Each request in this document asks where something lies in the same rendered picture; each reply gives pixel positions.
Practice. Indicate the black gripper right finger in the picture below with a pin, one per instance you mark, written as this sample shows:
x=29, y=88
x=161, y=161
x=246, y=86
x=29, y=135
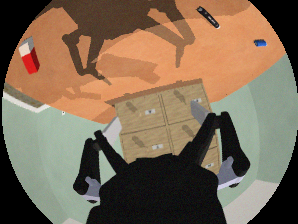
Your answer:
x=236, y=163

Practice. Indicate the wooden drawer front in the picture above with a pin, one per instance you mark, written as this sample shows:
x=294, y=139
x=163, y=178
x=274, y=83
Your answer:
x=148, y=115
x=184, y=133
x=175, y=105
x=210, y=161
x=150, y=144

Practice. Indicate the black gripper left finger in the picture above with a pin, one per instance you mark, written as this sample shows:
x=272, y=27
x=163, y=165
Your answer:
x=88, y=181

